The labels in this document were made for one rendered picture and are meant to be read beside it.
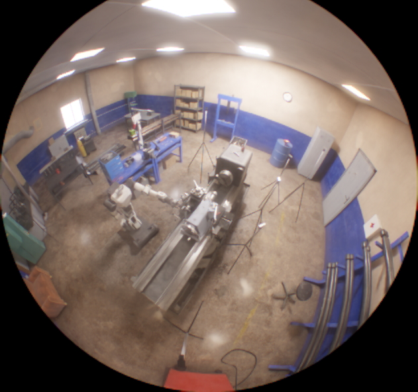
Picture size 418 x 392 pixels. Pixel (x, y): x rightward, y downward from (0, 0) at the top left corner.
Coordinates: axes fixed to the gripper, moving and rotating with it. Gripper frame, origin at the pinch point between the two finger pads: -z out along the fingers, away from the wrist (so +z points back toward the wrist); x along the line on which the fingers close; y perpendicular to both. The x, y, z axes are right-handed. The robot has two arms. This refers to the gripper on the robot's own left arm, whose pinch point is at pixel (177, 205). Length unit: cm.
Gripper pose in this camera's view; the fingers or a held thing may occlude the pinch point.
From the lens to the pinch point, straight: 175.8
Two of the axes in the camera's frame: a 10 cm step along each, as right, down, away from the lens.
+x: -4.6, 5.3, -7.2
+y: 1.4, -7.5, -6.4
